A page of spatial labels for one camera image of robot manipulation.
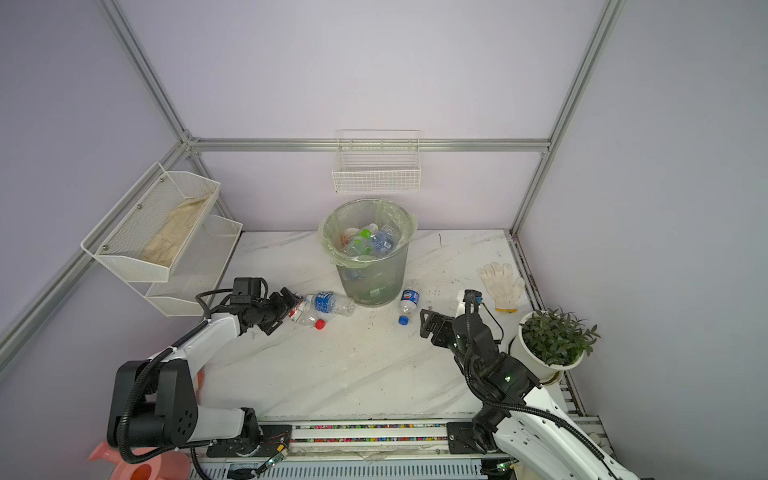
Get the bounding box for clear bottle red white label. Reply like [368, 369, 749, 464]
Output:
[288, 298, 326, 330]

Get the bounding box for clear bottle blue label white cap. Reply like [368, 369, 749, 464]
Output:
[306, 291, 356, 317]

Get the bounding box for clear bottle green label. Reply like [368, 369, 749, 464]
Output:
[344, 223, 379, 257]

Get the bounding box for orange label bottle yellow cap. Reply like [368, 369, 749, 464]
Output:
[341, 227, 360, 247]

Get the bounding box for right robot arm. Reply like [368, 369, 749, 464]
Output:
[420, 309, 637, 479]

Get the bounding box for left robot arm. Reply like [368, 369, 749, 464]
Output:
[107, 277, 302, 464]

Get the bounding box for grey mesh waste bin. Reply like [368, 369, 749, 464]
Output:
[320, 199, 416, 307]

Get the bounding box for green bin liner bag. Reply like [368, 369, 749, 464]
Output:
[317, 198, 418, 269]

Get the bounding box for white cotton work glove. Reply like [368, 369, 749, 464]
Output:
[477, 262, 526, 313]

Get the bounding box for potted green plant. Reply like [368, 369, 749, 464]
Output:
[509, 308, 601, 384]

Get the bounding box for beige glove in shelf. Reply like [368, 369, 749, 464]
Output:
[140, 195, 211, 267]

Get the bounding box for pink watering can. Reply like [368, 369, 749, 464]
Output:
[88, 440, 193, 480]

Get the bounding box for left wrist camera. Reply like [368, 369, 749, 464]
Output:
[230, 277, 269, 307]

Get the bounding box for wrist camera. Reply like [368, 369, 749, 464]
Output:
[230, 277, 269, 307]
[456, 289, 482, 316]

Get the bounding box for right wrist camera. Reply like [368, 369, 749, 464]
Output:
[456, 289, 482, 316]

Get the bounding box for base rail with cable strip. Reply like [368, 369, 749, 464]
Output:
[190, 419, 519, 479]

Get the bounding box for white mesh wall shelf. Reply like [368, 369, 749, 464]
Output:
[81, 163, 242, 317]

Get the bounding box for white wire wall basket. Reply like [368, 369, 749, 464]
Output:
[332, 129, 422, 195]

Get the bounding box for aluminium frame post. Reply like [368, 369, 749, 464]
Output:
[96, 0, 214, 180]

